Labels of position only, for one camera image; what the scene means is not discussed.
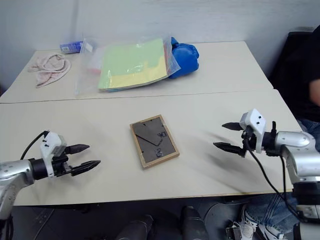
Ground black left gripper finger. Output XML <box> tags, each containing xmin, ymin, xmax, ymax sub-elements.
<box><xmin>71</xmin><ymin>159</ymin><xmax>102</xmax><ymax>177</ymax></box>
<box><xmin>66</xmin><ymin>143</ymin><xmax>91</xmax><ymax>155</ymax></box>

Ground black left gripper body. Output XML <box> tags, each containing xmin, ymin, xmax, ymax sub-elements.
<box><xmin>52</xmin><ymin>146</ymin><xmax>75</xmax><ymax>178</ymax></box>

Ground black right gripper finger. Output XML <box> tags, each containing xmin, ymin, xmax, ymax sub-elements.
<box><xmin>212</xmin><ymin>141</ymin><xmax>245</xmax><ymax>156</ymax></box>
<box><xmin>221</xmin><ymin>121</ymin><xmax>243</xmax><ymax>132</ymax></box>

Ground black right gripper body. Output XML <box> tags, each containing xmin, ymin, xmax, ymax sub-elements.
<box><xmin>240</xmin><ymin>125</ymin><xmax>257</xmax><ymax>158</ymax></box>

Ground grey rounded shape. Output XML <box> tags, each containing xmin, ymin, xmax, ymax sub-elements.
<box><xmin>204</xmin><ymin>201</ymin><xmax>248</xmax><ymax>240</ymax></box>

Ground clear plastic zip bag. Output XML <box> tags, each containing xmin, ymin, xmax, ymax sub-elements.
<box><xmin>73</xmin><ymin>31</ymin><xmax>182</xmax><ymax>97</ymax></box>

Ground white sneaker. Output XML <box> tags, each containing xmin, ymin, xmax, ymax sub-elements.
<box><xmin>240</xmin><ymin>204</ymin><xmax>285</xmax><ymax>240</ymax></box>

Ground person in black shirt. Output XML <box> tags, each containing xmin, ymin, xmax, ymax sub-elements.
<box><xmin>244</xmin><ymin>24</ymin><xmax>320</xmax><ymax>240</ymax></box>

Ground dark rounded shape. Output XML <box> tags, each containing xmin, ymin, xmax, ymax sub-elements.
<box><xmin>180</xmin><ymin>205</ymin><xmax>210</xmax><ymax>240</ymax></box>
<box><xmin>115</xmin><ymin>213</ymin><xmax>155</xmax><ymax>240</ymax></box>

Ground blue boxing glove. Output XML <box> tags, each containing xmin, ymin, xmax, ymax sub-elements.
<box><xmin>167</xmin><ymin>36</ymin><xmax>200</xmax><ymax>80</ymax></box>

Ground pink crumpled cloth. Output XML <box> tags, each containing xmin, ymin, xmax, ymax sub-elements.
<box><xmin>26</xmin><ymin>52</ymin><xmax>72</xmax><ymax>89</ymax></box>

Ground green yellow paper stack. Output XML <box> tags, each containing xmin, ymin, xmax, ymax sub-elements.
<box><xmin>97</xmin><ymin>37</ymin><xmax>169</xmax><ymax>93</ymax></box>

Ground blue tissue pack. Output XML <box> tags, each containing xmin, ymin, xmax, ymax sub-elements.
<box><xmin>59</xmin><ymin>40</ymin><xmax>84</xmax><ymax>55</ymax></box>

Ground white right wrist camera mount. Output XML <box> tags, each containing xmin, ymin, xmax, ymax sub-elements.
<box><xmin>239</xmin><ymin>108</ymin><xmax>267</xmax><ymax>154</ymax></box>

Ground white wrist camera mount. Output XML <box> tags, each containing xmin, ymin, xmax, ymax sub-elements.
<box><xmin>39</xmin><ymin>131</ymin><xmax>68</xmax><ymax>177</ymax></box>
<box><xmin>239</xmin><ymin>108</ymin><xmax>267</xmax><ymax>154</ymax></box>

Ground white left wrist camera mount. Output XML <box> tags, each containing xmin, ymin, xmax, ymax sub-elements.
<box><xmin>39</xmin><ymin>131</ymin><xmax>68</xmax><ymax>177</ymax></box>

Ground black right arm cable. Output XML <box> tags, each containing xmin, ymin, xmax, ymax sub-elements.
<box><xmin>244</xmin><ymin>121</ymin><xmax>301</xmax><ymax>221</ymax></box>

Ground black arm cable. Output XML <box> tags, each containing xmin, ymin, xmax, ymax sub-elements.
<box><xmin>244</xmin><ymin>121</ymin><xmax>301</xmax><ymax>221</ymax></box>
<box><xmin>20</xmin><ymin>130</ymin><xmax>50</xmax><ymax>161</ymax></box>

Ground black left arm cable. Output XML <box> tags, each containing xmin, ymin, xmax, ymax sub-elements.
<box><xmin>20</xmin><ymin>130</ymin><xmax>50</xmax><ymax>161</ymax></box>

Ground wooden picture frame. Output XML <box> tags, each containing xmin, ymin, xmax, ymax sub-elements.
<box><xmin>129</xmin><ymin>114</ymin><xmax>181</xmax><ymax>171</ymax></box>

